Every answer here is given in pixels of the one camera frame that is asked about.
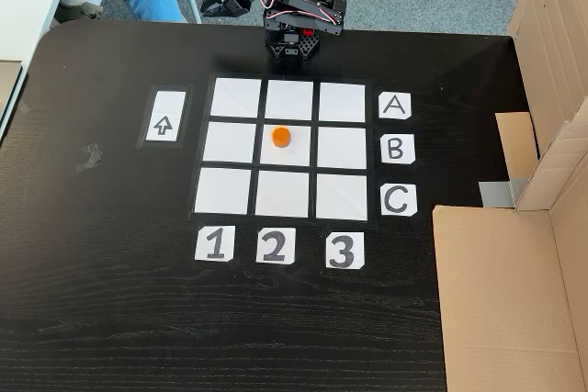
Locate round orange token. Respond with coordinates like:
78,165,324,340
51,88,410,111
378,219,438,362
271,126,292,150

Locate white arrow paper sheet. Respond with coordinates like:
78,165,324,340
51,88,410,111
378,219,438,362
144,91,187,143

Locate paper label number 1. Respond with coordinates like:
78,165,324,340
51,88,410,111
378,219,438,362
194,225,236,263

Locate paper label letter C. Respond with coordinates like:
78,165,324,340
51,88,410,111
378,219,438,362
379,184,418,217

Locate paper label letter B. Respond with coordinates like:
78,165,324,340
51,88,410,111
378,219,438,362
380,133,416,164

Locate paper label number 3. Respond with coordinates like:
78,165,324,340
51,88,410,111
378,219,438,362
325,231,366,269

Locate paper label number 2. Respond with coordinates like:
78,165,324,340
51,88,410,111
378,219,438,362
255,227,298,265

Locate black tape scraps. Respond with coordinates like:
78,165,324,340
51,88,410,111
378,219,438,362
75,142,103,174

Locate white desk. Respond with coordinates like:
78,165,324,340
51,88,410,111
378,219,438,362
0,0,79,62

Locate brown cardboard panel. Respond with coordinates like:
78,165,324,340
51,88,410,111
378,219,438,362
431,205,588,392
494,0,588,212

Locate paper label letter A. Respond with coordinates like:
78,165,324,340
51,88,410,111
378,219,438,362
379,92,413,121

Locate pale furniture panel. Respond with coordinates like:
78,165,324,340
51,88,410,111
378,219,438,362
0,60,25,140

